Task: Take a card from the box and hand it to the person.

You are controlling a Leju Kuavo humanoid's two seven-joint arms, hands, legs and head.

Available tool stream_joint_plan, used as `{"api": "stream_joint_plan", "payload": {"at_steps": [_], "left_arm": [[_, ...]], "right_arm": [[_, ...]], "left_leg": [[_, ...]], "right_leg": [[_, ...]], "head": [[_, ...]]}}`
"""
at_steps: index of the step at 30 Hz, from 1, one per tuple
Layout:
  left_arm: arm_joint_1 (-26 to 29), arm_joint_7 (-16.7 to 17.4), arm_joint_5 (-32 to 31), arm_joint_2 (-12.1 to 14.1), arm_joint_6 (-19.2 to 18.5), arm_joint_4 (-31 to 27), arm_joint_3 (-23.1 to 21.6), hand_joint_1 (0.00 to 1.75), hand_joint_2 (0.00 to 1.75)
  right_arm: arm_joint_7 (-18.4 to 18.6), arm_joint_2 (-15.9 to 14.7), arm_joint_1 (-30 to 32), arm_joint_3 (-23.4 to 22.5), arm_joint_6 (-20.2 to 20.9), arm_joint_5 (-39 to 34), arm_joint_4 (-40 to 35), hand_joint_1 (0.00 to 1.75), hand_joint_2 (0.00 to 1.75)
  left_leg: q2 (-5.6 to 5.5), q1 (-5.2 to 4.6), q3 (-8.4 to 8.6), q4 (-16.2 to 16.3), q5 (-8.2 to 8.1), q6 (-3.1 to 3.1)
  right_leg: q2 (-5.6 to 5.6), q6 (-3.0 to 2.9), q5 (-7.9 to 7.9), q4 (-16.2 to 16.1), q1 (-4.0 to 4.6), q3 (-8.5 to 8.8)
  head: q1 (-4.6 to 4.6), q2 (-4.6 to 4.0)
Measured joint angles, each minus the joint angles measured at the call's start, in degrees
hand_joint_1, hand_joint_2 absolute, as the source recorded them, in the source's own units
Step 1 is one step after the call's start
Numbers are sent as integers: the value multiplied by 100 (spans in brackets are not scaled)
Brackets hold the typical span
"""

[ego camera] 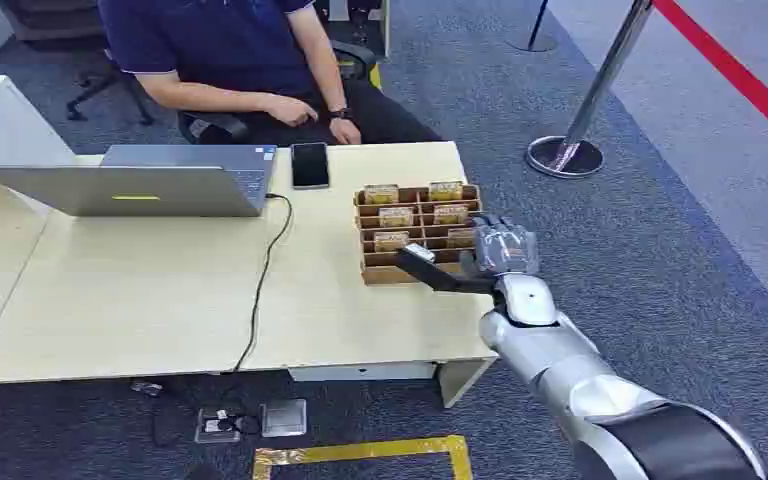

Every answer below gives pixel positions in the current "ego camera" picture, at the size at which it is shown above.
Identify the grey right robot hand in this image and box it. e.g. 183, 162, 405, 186
471, 214, 540, 278

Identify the wooden card box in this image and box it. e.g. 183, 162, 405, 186
353, 180, 485, 287

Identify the person's left hand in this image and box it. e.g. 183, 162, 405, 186
328, 117, 363, 146

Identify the person's hand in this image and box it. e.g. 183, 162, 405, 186
265, 93, 320, 128
328, 117, 363, 146

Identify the black smartphone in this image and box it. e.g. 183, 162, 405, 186
290, 141, 331, 191

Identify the yellow floor tape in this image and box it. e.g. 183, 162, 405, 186
252, 434, 475, 480

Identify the person's right hand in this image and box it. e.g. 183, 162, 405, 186
265, 93, 320, 128

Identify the red barrier belt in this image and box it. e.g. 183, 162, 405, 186
651, 0, 768, 159

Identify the black office chair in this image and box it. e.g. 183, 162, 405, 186
65, 39, 379, 146

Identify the floor socket box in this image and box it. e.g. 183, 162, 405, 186
193, 407, 244, 444

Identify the person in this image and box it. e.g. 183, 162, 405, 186
97, 0, 443, 148

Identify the silver laptop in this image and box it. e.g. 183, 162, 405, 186
0, 143, 279, 219

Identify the white cabinet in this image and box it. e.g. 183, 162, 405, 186
0, 74, 77, 168

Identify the chrome stanchion post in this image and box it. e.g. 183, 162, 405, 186
524, 0, 655, 179

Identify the dark stanchion post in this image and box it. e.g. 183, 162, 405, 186
505, 0, 560, 54

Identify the black power cable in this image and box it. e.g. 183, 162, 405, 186
230, 192, 295, 374

